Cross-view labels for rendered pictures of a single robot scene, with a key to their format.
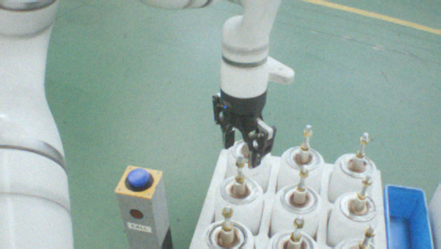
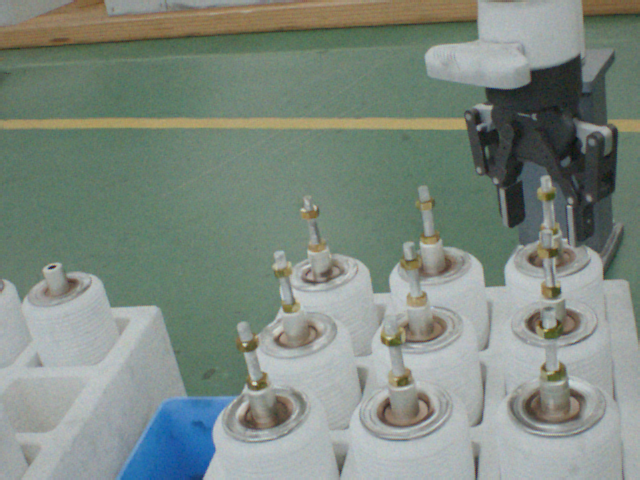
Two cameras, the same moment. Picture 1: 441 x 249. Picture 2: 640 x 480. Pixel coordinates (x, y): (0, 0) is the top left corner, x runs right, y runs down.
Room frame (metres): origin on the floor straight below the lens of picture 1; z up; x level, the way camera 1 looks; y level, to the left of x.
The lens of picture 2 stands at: (1.25, -0.17, 0.70)
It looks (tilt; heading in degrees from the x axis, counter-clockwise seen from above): 26 degrees down; 185
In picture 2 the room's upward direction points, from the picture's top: 12 degrees counter-clockwise
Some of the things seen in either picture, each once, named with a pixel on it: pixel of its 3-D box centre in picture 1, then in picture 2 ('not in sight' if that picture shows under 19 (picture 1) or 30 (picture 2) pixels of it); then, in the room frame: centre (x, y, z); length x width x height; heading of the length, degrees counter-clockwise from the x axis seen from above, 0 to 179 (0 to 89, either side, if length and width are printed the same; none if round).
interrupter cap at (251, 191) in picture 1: (239, 191); (554, 323); (0.56, -0.04, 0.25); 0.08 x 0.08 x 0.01
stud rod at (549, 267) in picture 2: (239, 171); (549, 270); (0.56, -0.04, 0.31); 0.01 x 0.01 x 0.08; 17
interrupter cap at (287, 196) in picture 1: (298, 199); (422, 330); (0.53, -0.15, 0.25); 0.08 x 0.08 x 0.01
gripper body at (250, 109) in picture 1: (242, 105); (535, 104); (0.56, -0.04, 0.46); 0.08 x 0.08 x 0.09
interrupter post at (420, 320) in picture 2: (299, 195); (420, 318); (0.53, -0.15, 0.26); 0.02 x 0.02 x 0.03
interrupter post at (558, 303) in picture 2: (239, 186); (553, 311); (0.56, -0.04, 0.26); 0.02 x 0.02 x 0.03
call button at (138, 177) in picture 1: (138, 179); not in sight; (0.52, 0.15, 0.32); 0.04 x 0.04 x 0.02
